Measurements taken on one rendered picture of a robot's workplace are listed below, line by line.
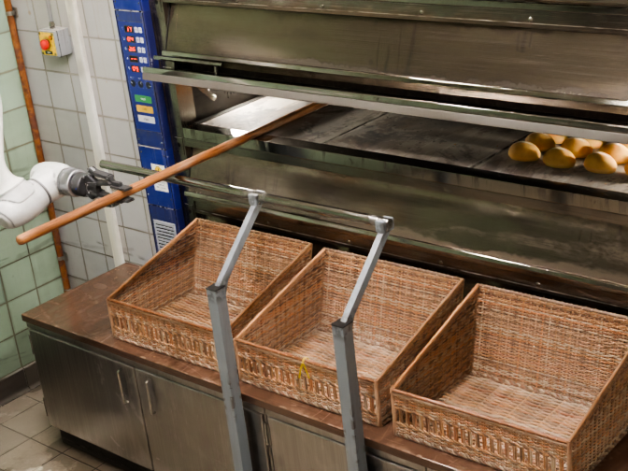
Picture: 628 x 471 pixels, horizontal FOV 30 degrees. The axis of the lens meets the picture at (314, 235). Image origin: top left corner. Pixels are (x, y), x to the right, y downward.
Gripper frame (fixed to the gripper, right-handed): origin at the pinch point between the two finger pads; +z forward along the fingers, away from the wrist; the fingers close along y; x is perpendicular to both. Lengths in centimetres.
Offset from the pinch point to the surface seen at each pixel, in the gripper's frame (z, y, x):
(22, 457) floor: -81, 119, 6
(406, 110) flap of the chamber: 78, -22, -43
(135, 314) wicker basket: -15, 49, -8
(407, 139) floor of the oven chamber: 52, 1, -77
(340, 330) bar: 84, 25, 3
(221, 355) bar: 35, 46, 2
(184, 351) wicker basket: 6, 58, -9
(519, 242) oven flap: 104, 19, -56
